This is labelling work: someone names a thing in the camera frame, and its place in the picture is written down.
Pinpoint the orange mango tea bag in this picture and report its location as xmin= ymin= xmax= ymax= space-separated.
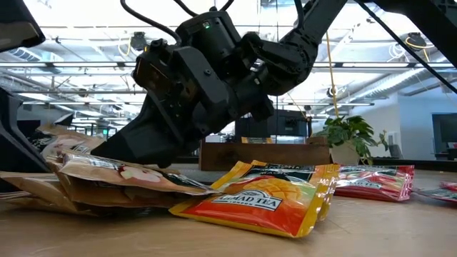
xmin=241 ymin=136 xmax=275 ymax=145
xmin=168 ymin=160 xmax=319 ymax=239
xmin=310 ymin=162 xmax=341 ymax=222

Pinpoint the black aluminium table frame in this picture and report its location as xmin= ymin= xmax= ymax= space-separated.
xmin=171 ymin=156 xmax=457 ymax=172

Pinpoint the potted green plant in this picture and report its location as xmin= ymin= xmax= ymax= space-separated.
xmin=313 ymin=114 xmax=389 ymax=168

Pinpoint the wooden compartment box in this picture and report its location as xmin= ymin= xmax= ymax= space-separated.
xmin=199 ymin=136 xmax=332 ymax=172

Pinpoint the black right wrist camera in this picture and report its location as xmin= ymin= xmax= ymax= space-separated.
xmin=131 ymin=38 xmax=176 ymax=94

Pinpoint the yellow hanging cable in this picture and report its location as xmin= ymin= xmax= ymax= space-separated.
xmin=323 ymin=31 xmax=341 ymax=119

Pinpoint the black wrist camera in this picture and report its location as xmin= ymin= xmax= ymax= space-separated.
xmin=0 ymin=0 xmax=46 ymax=51
xmin=131 ymin=38 xmax=176 ymax=94

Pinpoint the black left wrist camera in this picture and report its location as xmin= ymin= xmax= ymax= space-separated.
xmin=0 ymin=0 xmax=46 ymax=51

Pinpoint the black wall monitor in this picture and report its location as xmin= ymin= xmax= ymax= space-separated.
xmin=431 ymin=112 xmax=457 ymax=144

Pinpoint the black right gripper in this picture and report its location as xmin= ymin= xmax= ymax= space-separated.
xmin=91 ymin=45 xmax=276 ymax=169

